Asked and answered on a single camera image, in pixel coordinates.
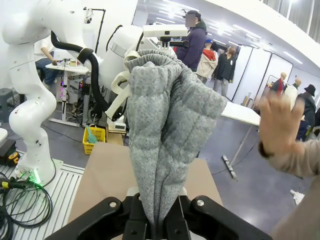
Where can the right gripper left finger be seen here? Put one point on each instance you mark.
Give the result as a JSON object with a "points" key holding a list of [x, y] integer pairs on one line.
{"points": [[110, 217]]}

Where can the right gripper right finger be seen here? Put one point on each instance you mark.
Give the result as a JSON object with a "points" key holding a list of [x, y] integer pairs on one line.
{"points": [[207, 217]]}

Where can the grey training pants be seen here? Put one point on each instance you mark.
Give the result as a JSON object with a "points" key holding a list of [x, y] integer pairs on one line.
{"points": [[150, 112]]}

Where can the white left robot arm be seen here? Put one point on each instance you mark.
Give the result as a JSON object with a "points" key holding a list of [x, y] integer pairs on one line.
{"points": [[27, 120]]}

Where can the person's left forearm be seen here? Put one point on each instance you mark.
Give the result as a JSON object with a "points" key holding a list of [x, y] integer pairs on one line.
{"points": [[292, 161]]}

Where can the person's left hand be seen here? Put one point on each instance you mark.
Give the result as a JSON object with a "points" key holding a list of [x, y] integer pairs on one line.
{"points": [[280, 125]]}

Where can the yellow plastic basket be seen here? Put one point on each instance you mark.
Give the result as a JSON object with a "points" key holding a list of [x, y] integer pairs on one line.
{"points": [[96, 145]]}

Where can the teal brush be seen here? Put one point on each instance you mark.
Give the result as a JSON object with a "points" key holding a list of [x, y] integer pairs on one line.
{"points": [[91, 136]]}

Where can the person in beige sweater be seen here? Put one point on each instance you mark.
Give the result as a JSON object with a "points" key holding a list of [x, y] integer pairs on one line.
{"points": [[297, 215]]}

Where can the small white box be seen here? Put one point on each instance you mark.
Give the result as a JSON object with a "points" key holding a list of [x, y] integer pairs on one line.
{"points": [[119, 126]]}

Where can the crumpled white paper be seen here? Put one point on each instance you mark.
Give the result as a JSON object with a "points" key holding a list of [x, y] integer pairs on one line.
{"points": [[297, 196]]}

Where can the white desk with T-foot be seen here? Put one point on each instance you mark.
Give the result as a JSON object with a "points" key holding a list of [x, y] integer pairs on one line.
{"points": [[241, 115]]}

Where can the yellow black tape measure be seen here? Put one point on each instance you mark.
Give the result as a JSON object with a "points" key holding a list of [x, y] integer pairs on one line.
{"points": [[13, 158]]}

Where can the mannequin in cream jacket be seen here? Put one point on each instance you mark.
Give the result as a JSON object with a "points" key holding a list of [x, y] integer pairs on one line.
{"points": [[293, 96]]}

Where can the mannequin in dark red top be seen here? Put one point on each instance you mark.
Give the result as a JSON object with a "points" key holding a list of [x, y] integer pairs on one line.
{"points": [[278, 86]]}

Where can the white partition panel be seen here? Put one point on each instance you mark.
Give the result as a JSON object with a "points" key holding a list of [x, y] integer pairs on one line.
{"points": [[252, 72], [280, 65]]}

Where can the mannequin with black hat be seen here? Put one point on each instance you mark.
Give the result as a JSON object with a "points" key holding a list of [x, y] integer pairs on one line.
{"points": [[310, 102]]}

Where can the white work desk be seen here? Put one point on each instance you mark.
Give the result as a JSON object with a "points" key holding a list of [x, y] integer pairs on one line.
{"points": [[67, 68]]}

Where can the mannequin in red shirt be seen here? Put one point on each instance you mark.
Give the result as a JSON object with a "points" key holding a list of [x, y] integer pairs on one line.
{"points": [[208, 62]]}

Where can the black stool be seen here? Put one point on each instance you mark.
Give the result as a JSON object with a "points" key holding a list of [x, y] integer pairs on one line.
{"points": [[6, 100]]}

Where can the seated person in white shirt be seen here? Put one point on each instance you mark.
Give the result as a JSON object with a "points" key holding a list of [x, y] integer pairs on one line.
{"points": [[43, 62]]}

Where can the person in dark hoodie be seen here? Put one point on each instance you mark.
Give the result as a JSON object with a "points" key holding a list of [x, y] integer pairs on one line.
{"points": [[192, 42]]}

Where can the black light stand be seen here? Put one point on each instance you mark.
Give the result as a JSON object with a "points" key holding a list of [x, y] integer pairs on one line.
{"points": [[100, 27]]}

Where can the grey slotted base plate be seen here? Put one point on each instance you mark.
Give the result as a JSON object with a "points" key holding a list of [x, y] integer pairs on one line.
{"points": [[66, 180]]}

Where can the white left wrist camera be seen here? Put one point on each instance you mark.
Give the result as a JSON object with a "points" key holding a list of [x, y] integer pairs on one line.
{"points": [[165, 31]]}

